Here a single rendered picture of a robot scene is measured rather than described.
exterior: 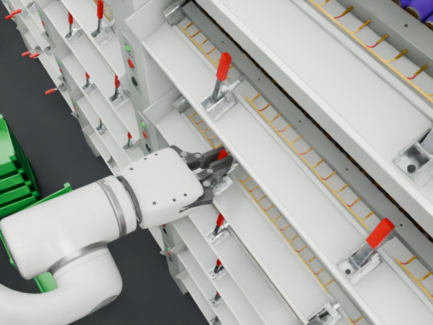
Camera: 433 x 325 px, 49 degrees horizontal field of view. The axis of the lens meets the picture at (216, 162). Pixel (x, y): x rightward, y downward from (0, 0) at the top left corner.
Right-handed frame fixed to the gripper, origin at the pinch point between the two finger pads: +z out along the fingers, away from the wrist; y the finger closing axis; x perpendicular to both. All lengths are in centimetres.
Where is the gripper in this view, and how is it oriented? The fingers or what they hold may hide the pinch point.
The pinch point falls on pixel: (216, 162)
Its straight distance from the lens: 74.1
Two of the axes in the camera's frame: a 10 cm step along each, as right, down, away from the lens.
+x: 1.4, -6.3, -7.6
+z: 8.2, -3.5, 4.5
